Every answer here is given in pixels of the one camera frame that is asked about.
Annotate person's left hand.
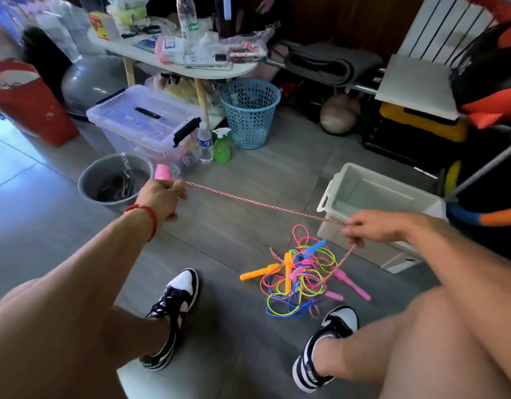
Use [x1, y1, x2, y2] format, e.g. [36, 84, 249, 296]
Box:
[135, 178, 190, 221]

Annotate person's right hand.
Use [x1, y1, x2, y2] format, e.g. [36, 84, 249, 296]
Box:
[341, 209, 427, 248]

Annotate pink thick handled jump rope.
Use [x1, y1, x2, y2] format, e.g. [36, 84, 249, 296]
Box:
[154, 164, 360, 271]

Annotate white plastic bin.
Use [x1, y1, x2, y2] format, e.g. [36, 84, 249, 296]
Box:
[316, 162, 449, 274]

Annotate blue jump rope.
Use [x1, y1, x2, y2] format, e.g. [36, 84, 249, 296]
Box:
[268, 238, 330, 316]

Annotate yellow rope orange handles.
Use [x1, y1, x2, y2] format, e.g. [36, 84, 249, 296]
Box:
[239, 245, 335, 319]

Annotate person's left forearm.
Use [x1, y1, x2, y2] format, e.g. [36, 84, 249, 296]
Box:
[0, 207, 157, 399]

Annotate person's right forearm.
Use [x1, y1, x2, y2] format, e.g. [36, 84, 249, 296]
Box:
[405, 216, 511, 391]

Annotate person's right leg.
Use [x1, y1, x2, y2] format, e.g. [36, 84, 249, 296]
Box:
[309, 287, 511, 399]

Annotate person's leg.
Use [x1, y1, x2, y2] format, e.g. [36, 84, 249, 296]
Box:
[309, 287, 511, 399]
[0, 278, 169, 399]

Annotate person's left leg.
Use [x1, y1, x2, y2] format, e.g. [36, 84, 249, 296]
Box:
[0, 278, 169, 399]

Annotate small plastic water bottle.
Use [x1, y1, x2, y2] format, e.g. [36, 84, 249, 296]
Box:
[197, 122, 215, 165]

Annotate grey metal basin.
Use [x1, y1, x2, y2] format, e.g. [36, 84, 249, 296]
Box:
[78, 154, 154, 208]

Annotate green spray bottle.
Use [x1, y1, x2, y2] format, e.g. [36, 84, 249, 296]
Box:
[212, 127, 235, 163]

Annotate black white left shoe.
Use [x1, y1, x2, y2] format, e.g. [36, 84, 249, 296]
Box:
[140, 267, 202, 372]

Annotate black white shoe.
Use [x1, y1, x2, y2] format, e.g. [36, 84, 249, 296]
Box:
[292, 305, 360, 394]
[140, 267, 202, 372]

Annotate clear bin with black latches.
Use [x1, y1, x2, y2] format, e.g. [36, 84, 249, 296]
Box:
[86, 84, 202, 175]

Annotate black white right shoe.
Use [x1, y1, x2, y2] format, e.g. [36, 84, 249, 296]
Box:
[292, 305, 360, 394]

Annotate yellow black case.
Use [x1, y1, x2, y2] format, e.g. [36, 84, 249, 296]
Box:
[378, 102, 471, 144]

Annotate multicoloured hula hoop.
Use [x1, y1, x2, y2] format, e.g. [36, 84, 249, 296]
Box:
[442, 157, 511, 228]

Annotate white metal pole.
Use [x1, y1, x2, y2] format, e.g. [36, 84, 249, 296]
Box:
[445, 139, 511, 201]

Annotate brown ball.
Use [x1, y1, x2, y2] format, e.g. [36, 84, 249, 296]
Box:
[319, 94, 362, 136]

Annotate blue mesh plastic basket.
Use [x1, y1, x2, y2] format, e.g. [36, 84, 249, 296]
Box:
[219, 78, 282, 150]

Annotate grey exercise ball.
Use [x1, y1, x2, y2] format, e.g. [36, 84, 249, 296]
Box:
[61, 54, 127, 117]

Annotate grey flat board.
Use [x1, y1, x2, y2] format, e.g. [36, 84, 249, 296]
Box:
[375, 54, 461, 121]

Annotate pink white packet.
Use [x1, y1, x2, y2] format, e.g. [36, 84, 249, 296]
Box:
[156, 34, 187, 65]

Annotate white round table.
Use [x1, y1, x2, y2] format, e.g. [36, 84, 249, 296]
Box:
[88, 24, 260, 125]

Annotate red bag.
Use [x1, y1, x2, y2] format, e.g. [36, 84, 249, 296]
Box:
[0, 58, 79, 148]

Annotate grey folded mat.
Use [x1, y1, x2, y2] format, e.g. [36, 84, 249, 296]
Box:
[276, 39, 385, 86]

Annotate black red inflatable toy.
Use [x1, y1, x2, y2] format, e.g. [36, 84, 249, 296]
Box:
[450, 0, 511, 130]

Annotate clear plastic bag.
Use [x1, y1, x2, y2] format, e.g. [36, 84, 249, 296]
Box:
[218, 27, 277, 63]

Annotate large plastic water bottle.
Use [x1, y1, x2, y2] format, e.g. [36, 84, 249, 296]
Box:
[176, 0, 200, 38]

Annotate white green pack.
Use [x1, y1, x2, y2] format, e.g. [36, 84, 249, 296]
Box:
[104, 0, 150, 25]

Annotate white plastic bag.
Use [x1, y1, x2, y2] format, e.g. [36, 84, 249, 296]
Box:
[35, 0, 94, 59]

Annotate white blue tumbler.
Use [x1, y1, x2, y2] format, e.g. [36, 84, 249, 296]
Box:
[214, 0, 237, 20]

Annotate white radiator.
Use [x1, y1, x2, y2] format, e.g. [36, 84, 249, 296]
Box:
[397, 0, 489, 67]

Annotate red string bracelet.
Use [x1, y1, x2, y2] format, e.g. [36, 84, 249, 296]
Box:
[124, 203, 159, 242]

